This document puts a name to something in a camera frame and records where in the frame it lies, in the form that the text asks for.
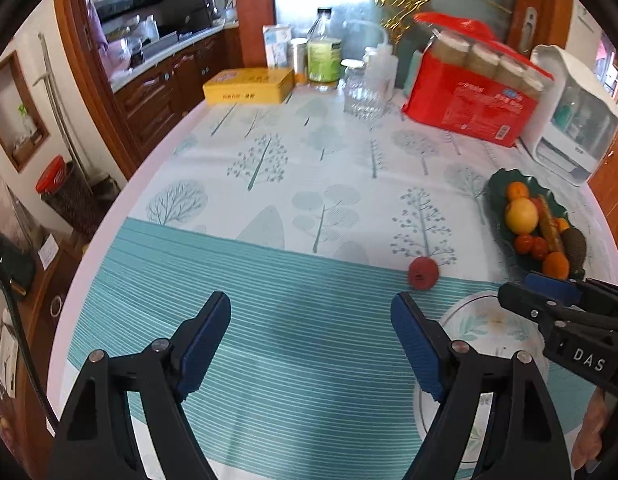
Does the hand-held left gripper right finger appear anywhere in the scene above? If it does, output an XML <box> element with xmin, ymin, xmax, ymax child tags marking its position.
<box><xmin>391</xmin><ymin>291</ymin><xmax>574</xmax><ymax>480</ymax></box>

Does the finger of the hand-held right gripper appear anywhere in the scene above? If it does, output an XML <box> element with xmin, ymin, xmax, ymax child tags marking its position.
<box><xmin>498</xmin><ymin>282</ymin><xmax>590</xmax><ymax>332</ymax></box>
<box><xmin>525</xmin><ymin>271</ymin><xmax>618</xmax><ymax>307</ymax></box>

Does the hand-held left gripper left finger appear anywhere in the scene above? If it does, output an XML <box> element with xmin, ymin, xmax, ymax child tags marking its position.
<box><xmin>48</xmin><ymin>291</ymin><xmax>232</xmax><ymax>480</ymax></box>

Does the white leaf print plate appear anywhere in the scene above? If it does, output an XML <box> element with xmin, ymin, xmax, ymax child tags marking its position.
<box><xmin>413</xmin><ymin>290</ymin><xmax>592</xmax><ymax>467</ymax></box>

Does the long golden brown snack stick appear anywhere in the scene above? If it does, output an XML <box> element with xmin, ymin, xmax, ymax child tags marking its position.
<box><xmin>536</xmin><ymin>194</ymin><xmax>567</xmax><ymax>257</ymax></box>

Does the dull red round fruit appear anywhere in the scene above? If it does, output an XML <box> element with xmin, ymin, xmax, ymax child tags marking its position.
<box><xmin>408</xmin><ymin>256</ymin><xmax>441</xmax><ymax>292</ymax></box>

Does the large yellow orange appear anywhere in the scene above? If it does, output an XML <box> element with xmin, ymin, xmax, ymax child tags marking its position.
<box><xmin>505</xmin><ymin>198</ymin><xmax>540</xmax><ymax>235</ymax></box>

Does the dark green scalloped plate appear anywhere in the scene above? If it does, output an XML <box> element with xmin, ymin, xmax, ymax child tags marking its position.
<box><xmin>484</xmin><ymin>167</ymin><xmax>588</xmax><ymax>282</ymax></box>

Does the person's right hand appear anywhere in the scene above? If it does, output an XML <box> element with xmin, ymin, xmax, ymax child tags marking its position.
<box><xmin>571</xmin><ymin>387</ymin><xmax>610</xmax><ymax>470</ymax></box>

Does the dark brown avocado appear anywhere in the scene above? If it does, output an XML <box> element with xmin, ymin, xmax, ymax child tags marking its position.
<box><xmin>560</xmin><ymin>227</ymin><xmax>588</xmax><ymax>272</ymax></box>

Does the wooden side cabinet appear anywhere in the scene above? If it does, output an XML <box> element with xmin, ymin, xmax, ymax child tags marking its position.
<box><xmin>586</xmin><ymin>130</ymin><xmax>618</xmax><ymax>241</ymax></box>

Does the white countertop sterilizer appliance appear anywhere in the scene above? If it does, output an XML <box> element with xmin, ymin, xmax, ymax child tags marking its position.
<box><xmin>519</xmin><ymin>44</ymin><xmax>618</xmax><ymax>187</ymax></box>

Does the red paper cup package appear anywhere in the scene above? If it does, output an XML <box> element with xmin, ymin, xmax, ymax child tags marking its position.
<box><xmin>401</xmin><ymin>12</ymin><xmax>554</xmax><ymax>148</ymax></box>

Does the black bag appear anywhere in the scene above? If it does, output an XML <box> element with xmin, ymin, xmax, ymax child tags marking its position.
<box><xmin>0</xmin><ymin>230</ymin><xmax>37</xmax><ymax>301</ymax></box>

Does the red lid container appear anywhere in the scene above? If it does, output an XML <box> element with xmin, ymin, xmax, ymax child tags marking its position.
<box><xmin>36</xmin><ymin>156</ymin><xmax>72</xmax><ymax>193</ymax></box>

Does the wooden kitchen cabinet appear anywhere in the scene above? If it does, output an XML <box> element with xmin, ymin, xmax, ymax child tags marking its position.
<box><xmin>112</xmin><ymin>27</ymin><xmax>240</xmax><ymax>161</ymax></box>

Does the ribbed clear glass jar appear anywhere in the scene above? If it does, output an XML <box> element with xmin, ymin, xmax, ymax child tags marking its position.
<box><xmin>341</xmin><ymin>59</ymin><xmax>385</xmax><ymax>120</ymax></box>

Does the yellow tin box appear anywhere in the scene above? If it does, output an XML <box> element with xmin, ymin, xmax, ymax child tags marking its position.
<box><xmin>202</xmin><ymin>67</ymin><xmax>296</xmax><ymax>106</ymax></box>

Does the white plastic bottle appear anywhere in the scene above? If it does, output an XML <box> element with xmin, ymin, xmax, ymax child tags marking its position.
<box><xmin>364</xmin><ymin>45</ymin><xmax>400</xmax><ymax>97</ymax></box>

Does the mop pole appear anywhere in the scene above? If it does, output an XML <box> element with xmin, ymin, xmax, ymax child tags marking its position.
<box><xmin>32</xmin><ymin>32</ymin><xmax>90</xmax><ymax>181</ymax></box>

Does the silver metal can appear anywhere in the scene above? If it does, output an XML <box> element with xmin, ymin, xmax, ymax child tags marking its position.
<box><xmin>288</xmin><ymin>37</ymin><xmax>310</xmax><ymax>86</ymax></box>

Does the glass bottle with green label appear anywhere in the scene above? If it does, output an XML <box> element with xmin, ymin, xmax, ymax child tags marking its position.
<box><xmin>306</xmin><ymin>7</ymin><xmax>344</xmax><ymax>92</ymax></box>

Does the white carton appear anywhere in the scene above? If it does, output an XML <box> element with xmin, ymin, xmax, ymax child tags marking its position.
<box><xmin>262</xmin><ymin>24</ymin><xmax>293</xmax><ymax>70</ymax></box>

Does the clear plastic pitcher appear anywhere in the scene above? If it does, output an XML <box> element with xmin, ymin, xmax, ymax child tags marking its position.
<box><xmin>343</xmin><ymin>19</ymin><xmax>390</xmax><ymax>61</ymax></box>

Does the black kitchen appliance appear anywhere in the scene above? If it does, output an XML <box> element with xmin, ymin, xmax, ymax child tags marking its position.
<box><xmin>159</xmin><ymin>0</ymin><xmax>215</xmax><ymax>36</ymax></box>

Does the black cable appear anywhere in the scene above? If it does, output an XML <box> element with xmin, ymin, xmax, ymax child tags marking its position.
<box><xmin>0</xmin><ymin>247</ymin><xmax>60</xmax><ymax>436</ymax></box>

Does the wooden framed wall niche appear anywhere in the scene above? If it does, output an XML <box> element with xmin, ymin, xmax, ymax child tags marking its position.
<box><xmin>0</xmin><ymin>50</ymin><xmax>51</xmax><ymax>173</ymax></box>

